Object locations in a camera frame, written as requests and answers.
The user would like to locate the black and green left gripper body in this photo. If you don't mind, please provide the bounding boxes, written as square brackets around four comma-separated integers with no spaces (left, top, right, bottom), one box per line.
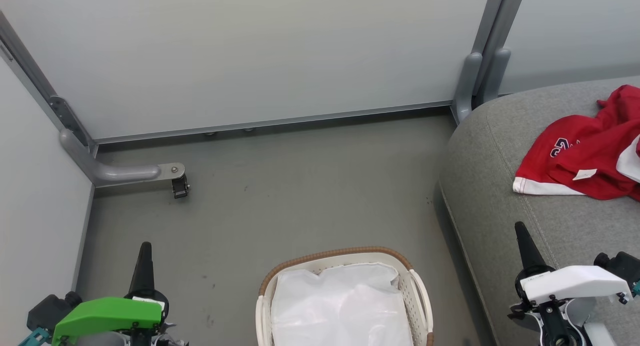
[26,289,188,346]

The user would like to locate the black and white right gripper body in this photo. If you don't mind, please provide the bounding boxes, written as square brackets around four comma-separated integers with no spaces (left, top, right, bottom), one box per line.
[507,251,640,346]

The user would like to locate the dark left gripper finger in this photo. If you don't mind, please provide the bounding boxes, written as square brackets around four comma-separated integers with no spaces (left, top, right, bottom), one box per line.
[129,242,156,294]

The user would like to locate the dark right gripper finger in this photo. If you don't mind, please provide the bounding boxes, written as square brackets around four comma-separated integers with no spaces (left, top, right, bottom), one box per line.
[514,221,550,272]

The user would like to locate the red jersey with striped trim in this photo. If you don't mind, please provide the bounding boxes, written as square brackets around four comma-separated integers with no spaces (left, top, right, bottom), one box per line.
[512,85,640,202]

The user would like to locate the white basket with brown rim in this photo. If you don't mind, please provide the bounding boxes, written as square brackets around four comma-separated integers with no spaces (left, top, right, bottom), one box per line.
[255,246,435,346]

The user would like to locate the white plastic basket liner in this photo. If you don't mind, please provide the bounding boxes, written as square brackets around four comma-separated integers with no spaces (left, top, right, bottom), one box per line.
[270,262,416,346]

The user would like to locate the black caster wheel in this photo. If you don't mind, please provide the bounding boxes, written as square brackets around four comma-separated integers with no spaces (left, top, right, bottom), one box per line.
[171,175,190,199]

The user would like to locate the grey fabric sofa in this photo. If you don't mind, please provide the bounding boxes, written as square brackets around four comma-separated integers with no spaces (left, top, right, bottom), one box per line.
[439,75,640,346]

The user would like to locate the grey tubular partition foot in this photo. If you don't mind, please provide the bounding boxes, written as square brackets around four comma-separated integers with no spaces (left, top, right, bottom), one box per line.
[59,129,186,187]

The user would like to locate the grey metal hinge plate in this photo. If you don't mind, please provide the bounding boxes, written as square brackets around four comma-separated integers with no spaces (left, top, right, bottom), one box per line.
[48,96,93,149]

